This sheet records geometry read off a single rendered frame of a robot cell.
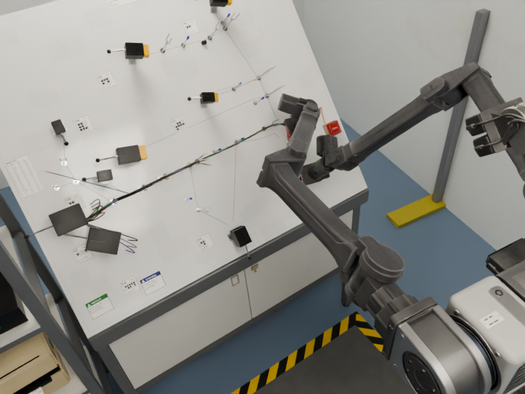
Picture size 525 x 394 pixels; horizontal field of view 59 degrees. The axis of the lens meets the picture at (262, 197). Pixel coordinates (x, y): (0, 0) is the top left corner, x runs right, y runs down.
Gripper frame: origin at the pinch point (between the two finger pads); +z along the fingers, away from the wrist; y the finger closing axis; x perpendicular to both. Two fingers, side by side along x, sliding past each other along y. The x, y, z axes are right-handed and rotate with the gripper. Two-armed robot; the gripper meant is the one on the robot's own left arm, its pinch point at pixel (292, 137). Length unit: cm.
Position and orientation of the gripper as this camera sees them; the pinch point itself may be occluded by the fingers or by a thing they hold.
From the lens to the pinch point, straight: 171.0
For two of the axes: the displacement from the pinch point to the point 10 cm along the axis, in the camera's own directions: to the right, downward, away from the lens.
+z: -2.3, 4.2, 8.8
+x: 4.0, 8.6, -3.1
